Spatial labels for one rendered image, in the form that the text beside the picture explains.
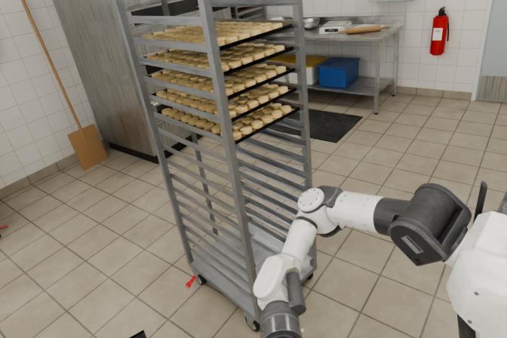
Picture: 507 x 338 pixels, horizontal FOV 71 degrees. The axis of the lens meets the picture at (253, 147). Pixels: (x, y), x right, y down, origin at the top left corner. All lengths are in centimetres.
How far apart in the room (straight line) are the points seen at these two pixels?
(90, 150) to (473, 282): 385
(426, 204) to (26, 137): 386
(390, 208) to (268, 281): 32
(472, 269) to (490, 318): 9
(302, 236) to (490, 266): 42
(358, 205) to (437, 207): 17
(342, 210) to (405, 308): 137
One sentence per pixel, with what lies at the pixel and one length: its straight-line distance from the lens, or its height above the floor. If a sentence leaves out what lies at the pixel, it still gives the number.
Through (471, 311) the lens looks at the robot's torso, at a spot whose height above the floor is 112.
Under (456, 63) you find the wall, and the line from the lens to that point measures 480.
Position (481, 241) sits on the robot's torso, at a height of 124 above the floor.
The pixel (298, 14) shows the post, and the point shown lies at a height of 154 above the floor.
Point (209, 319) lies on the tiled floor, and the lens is 225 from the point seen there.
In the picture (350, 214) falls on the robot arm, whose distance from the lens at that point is 93.
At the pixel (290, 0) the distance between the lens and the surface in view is 153.
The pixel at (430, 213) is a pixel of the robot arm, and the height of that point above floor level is 124.
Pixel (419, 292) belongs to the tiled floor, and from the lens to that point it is 235.
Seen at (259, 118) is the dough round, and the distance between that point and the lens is 156.
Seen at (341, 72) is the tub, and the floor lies 43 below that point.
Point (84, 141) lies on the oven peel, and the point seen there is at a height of 28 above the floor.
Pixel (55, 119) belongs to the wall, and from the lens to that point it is 431.
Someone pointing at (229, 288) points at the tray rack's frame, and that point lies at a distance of 215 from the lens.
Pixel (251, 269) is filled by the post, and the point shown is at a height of 50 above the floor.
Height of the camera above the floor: 175
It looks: 28 degrees down
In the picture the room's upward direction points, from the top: 8 degrees counter-clockwise
